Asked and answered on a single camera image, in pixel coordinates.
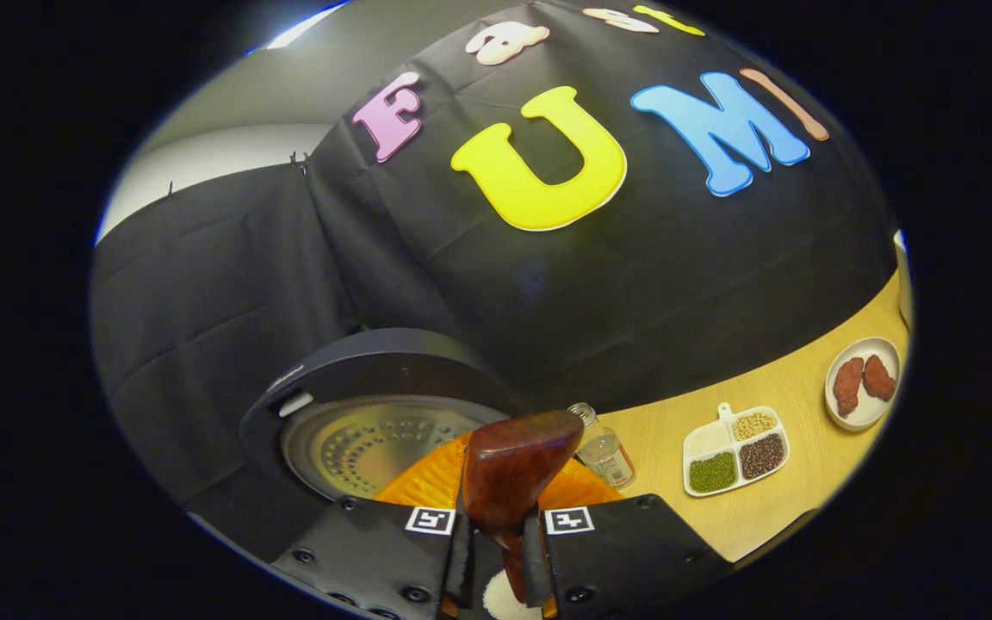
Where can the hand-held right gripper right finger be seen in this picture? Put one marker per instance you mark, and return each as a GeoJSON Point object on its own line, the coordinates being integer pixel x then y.
{"type": "Point", "coordinates": [535, 560]}

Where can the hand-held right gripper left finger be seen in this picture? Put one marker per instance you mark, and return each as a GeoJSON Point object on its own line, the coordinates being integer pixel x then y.
{"type": "Point", "coordinates": [461, 551]}

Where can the white rice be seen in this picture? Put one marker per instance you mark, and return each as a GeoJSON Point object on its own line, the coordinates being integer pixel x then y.
{"type": "Point", "coordinates": [500, 603]}

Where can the brown wooden spoon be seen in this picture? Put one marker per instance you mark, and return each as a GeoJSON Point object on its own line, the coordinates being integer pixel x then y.
{"type": "Point", "coordinates": [513, 465]}

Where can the dark grey rice cooker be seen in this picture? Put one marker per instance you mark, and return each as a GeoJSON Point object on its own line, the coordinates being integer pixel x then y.
{"type": "Point", "coordinates": [358, 362]}

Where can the small glass bottle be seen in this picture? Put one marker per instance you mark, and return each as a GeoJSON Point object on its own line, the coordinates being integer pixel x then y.
{"type": "Point", "coordinates": [604, 452]}

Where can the white divided bean dish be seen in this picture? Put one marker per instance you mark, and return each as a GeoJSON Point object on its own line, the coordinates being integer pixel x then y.
{"type": "Point", "coordinates": [707, 439]}

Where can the brown meat piece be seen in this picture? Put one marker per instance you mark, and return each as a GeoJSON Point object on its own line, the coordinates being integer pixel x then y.
{"type": "Point", "coordinates": [879, 379]}
{"type": "Point", "coordinates": [847, 387]}

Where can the black backdrop cloth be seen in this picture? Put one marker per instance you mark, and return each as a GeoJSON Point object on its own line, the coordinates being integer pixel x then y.
{"type": "Point", "coordinates": [246, 258]}

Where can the round white plate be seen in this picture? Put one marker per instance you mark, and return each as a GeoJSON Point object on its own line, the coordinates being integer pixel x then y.
{"type": "Point", "coordinates": [871, 413]}

